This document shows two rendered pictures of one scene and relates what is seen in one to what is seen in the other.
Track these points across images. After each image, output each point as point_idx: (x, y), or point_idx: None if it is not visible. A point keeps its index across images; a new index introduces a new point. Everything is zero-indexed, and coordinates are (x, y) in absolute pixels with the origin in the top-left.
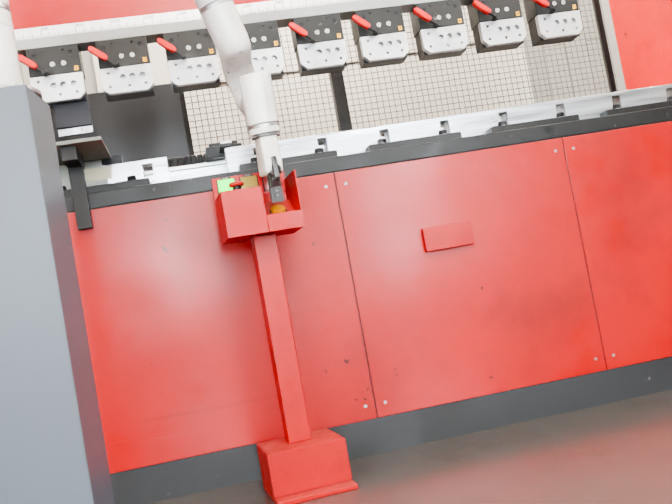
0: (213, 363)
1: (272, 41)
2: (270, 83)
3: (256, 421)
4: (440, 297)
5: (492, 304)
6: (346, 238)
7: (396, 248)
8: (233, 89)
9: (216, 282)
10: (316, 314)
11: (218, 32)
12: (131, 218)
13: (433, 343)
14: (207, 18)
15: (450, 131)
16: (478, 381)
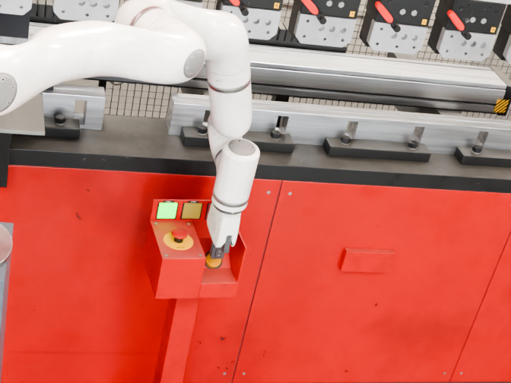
0: (95, 319)
1: (273, 2)
2: (255, 166)
3: (119, 368)
4: (334, 305)
5: (378, 318)
6: (268, 242)
7: (312, 258)
8: (211, 134)
9: (122, 254)
10: (210, 298)
11: (220, 115)
12: (51, 182)
13: (309, 338)
14: (214, 97)
15: (420, 138)
16: (334, 371)
